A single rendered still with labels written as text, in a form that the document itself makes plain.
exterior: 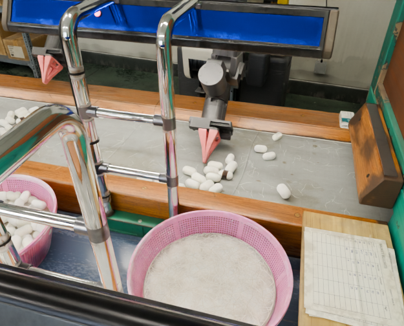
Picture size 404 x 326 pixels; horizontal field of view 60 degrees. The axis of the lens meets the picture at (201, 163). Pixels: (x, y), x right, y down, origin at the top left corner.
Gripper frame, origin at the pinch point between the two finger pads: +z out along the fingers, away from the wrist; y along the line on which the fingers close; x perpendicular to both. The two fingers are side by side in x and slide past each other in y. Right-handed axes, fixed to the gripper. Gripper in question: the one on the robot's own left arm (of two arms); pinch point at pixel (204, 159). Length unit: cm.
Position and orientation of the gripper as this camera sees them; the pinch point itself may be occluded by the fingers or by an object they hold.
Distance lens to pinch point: 83.2
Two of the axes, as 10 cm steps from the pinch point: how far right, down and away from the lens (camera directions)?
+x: 1.5, 2.5, 9.6
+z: -1.9, 9.6, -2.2
